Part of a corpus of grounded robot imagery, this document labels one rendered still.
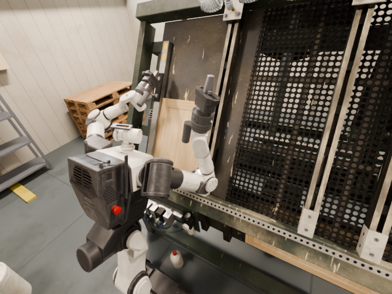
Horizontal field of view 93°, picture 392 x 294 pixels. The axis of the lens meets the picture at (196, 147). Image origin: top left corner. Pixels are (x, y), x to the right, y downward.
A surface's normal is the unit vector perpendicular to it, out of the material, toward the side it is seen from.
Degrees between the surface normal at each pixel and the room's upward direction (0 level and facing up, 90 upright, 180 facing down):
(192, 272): 0
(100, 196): 90
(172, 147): 57
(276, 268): 0
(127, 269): 65
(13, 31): 90
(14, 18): 90
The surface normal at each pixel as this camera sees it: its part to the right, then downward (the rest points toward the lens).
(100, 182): 0.85, 0.22
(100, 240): -0.30, -0.55
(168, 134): -0.50, 0.01
